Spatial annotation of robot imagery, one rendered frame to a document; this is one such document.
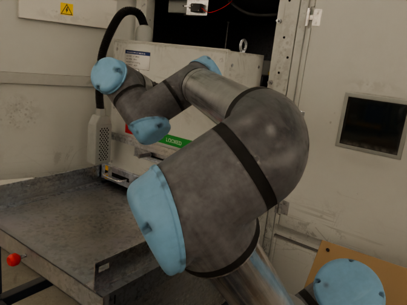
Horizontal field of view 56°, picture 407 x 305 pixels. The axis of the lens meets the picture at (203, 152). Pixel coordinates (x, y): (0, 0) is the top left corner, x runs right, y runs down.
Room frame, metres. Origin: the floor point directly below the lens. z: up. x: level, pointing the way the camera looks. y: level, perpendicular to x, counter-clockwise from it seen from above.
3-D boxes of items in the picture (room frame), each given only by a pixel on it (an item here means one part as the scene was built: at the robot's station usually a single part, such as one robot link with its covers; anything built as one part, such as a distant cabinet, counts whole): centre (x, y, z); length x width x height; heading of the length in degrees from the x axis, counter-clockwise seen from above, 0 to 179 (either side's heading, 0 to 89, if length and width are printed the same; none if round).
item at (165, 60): (1.28, 0.16, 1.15); 0.48 x 0.01 x 0.48; 55
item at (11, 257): (0.88, 0.45, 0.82); 0.04 x 0.03 x 0.03; 145
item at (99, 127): (1.34, 0.37, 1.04); 0.08 x 0.05 x 0.17; 145
